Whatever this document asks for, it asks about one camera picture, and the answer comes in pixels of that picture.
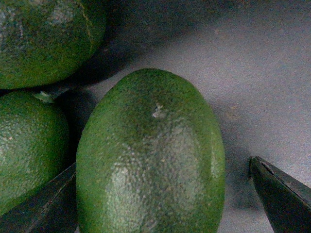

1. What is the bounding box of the green avocado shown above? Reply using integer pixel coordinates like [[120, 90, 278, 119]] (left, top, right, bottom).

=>
[[76, 68, 225, 233], [0, 91, 69, 215], [0, 0, 106, 89]]

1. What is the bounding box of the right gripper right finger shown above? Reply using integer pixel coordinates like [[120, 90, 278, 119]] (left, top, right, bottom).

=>
[[249, 156, 311, 233]]

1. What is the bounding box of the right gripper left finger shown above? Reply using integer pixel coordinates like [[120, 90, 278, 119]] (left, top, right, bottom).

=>
[[0, 163, 77, 233]]

